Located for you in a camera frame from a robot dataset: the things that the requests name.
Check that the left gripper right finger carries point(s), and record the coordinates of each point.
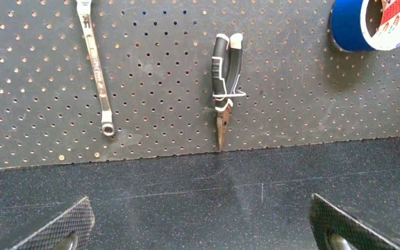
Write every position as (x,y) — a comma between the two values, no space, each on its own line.
(342,225)

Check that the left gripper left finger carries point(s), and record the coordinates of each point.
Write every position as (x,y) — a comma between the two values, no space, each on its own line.
(68,229)

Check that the wrench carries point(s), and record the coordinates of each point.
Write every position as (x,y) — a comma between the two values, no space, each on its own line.
(96,69)

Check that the black and white pliers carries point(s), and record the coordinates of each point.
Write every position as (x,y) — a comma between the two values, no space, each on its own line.
(221,69)

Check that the roll of blue tape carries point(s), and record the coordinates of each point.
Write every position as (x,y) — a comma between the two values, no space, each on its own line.
(346,27)

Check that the black pegboard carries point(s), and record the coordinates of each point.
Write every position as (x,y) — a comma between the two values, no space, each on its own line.
(290,104)

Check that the metal hook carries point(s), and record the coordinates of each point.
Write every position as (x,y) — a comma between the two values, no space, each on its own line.
(234,94)

